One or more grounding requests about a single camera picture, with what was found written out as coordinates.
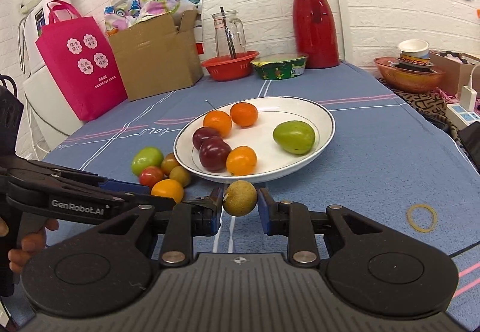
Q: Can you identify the red thermos jug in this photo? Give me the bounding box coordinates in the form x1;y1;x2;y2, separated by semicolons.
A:
292;0;339;69

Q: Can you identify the glass pitcher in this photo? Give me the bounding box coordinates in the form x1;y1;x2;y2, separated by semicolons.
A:
212;7;247;58

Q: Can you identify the dark red plum left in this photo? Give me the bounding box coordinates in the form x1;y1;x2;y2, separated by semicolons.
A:
192;127;221;150

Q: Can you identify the yellow orange kumquat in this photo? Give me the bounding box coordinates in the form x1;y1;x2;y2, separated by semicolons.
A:
151;179;184;204
226;146;257;176

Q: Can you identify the white charger plug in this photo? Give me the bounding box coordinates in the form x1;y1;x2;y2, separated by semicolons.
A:
459;85;477;112

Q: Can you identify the person left hand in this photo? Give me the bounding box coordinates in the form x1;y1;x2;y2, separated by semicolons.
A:
7;218;59;274

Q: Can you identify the pink tote bag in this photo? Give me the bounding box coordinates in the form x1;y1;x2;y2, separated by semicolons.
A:
36;0;127;122

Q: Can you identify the floral cloth bundle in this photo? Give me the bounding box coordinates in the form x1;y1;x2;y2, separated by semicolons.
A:
104;0;198;37

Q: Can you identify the green fruit on plate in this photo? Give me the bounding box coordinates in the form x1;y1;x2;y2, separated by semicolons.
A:
272;120;316;155

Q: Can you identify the dark red plum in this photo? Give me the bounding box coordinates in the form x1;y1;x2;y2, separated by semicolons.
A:
192;127;221;150
199;136;232;172

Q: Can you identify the white round plate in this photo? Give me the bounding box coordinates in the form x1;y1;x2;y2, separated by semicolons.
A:
173;97;336;183

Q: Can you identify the black stick in pitcher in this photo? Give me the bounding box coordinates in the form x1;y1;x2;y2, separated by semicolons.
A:
220;6;237;58

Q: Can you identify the yellow rubber band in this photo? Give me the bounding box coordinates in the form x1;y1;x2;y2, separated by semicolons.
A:
406;204;438;234

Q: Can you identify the dark red plum right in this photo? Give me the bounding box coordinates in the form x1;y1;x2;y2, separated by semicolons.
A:
199;136;232;172

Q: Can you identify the large green fruit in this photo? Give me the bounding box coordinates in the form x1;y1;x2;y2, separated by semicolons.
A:
131;146;164;177

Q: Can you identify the orange mandarin with stem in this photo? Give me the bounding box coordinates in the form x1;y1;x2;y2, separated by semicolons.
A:
202;100;233;138

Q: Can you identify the green instant noodle bowl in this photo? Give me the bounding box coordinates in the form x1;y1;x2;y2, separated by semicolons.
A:
250;54;308;80

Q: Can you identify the brown cardboard box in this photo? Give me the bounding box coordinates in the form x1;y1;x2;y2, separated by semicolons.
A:
109;10;203;101

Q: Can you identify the blue striped tablecloth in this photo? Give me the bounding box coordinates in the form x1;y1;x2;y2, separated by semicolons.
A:
47;64;479;330

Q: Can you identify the red small fruit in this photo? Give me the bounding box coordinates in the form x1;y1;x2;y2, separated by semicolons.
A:
138;166;165;188

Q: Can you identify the red plastic basket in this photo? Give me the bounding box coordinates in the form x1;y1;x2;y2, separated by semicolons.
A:
201;51;260;81

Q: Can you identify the white power strip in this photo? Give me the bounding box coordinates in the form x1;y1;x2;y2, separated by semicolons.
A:
445;103;480;130

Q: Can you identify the brown longan fruit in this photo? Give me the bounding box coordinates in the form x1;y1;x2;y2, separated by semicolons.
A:
223;180;257;217

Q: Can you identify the orange mandarin back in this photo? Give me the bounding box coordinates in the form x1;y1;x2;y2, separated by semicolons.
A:
229;102;258;127

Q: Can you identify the yellow orange kumquat on plate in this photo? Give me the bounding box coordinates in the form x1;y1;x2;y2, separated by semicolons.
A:
226;146;257;176

